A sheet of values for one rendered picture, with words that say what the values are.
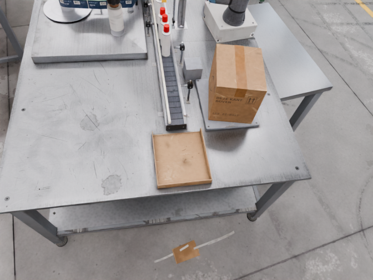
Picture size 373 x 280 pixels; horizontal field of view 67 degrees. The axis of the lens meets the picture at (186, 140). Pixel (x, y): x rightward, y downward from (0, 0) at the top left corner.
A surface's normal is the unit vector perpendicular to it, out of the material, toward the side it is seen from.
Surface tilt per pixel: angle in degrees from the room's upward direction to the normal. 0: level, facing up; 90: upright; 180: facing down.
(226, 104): 90
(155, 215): 0
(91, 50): 0
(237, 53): 0
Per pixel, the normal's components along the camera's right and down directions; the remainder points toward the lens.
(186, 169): 0.08, -0.52
